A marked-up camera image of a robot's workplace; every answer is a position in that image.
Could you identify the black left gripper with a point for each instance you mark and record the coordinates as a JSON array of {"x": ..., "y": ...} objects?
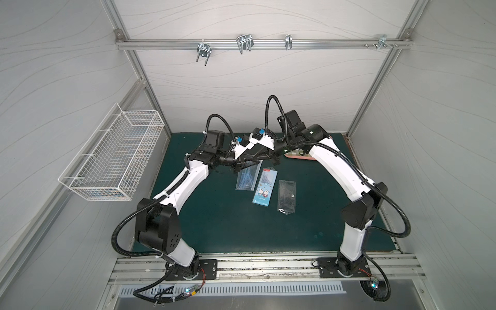
[{"x": 231, "y": 161}]

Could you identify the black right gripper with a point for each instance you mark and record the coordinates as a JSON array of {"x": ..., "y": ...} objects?
[{"x": 264, "y": 152}]

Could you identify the clear ruler set pouch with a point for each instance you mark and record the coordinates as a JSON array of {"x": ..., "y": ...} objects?
[{"x": 247, "y": 177}]

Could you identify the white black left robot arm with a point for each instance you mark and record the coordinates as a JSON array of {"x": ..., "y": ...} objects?
[{"x": 156, "y": 221}]

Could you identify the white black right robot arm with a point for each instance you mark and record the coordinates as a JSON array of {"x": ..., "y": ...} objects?
[{"x": 365, "y": 195}]

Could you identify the blue printed ruler set card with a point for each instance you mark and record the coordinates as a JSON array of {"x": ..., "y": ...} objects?
[{"x": 265, "y": 187}]

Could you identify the pink plastic tray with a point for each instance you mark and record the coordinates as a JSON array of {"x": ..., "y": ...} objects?
[{"x": 299, "y": 156}]

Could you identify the metal u-bolt clamp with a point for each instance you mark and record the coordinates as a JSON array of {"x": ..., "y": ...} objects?
[
  {"x": 288, "y": 42},
  {"x": 203, "y": 51},
  {"x": 245, "y": 43}
]

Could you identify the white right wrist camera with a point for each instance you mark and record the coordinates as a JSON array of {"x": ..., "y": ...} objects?
[{"x": 259, "y": 137}]

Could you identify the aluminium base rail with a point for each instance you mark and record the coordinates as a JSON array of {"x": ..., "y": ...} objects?
[{"x": 313, "y": 266}]

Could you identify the white wire basket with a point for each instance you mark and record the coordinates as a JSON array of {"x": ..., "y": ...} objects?
[{"x": 111, "y": 163}]

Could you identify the aluminium overhead rail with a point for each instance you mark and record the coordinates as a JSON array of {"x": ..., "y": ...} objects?
[{"x": 260, "y": 44}]

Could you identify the metal bracket clamp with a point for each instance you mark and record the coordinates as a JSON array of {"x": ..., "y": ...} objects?
[{"x": 382, "y": 43}]

